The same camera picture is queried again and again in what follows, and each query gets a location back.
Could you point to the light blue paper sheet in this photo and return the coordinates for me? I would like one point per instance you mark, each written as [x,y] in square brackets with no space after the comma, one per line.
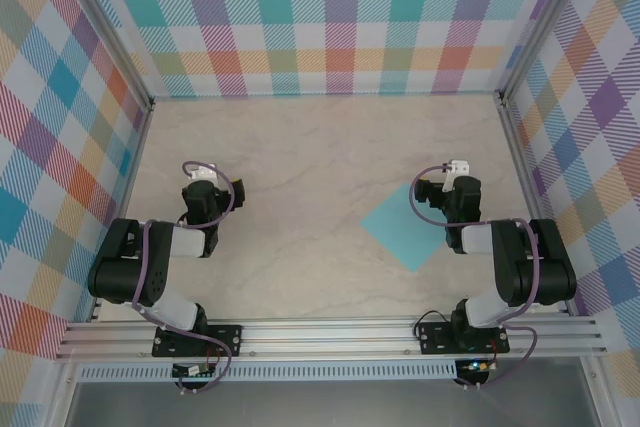
[395,227]

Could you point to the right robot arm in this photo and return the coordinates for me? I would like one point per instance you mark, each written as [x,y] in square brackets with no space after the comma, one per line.
[540,267]

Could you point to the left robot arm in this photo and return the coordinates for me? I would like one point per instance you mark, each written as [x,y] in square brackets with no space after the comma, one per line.
[125,267]

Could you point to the small circuit board green light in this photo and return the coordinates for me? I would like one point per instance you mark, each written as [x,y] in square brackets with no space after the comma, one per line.
[477,366]

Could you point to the small black circuit board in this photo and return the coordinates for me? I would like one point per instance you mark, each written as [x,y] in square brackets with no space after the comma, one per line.
[192,370]

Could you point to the grey metal panel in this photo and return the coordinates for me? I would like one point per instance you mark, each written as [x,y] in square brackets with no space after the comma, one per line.
[325,404]

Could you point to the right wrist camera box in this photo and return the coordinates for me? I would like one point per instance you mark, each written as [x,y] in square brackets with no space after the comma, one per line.
[457,168]

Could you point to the aluminium side rail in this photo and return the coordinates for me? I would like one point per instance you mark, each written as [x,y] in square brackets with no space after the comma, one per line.
[127,197]
[530,197]

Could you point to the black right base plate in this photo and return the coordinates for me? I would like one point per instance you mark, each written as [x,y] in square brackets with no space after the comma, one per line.
[435,337]

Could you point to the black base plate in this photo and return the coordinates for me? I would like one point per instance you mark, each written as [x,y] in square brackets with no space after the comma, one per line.
[230,339]
[435,337]

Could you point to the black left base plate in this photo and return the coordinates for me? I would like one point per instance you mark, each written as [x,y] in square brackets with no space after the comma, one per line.
[230,339]

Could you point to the long aluminium base rail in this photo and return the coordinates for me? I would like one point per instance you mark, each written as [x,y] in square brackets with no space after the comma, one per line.
[325,339]

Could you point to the aluminium frame post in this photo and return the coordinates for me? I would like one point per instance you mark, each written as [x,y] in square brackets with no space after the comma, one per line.
[542,32]
[105,32]

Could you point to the aluminium frame leg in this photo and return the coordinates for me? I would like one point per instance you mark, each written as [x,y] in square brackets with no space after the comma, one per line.
[60,397]
[595,392]

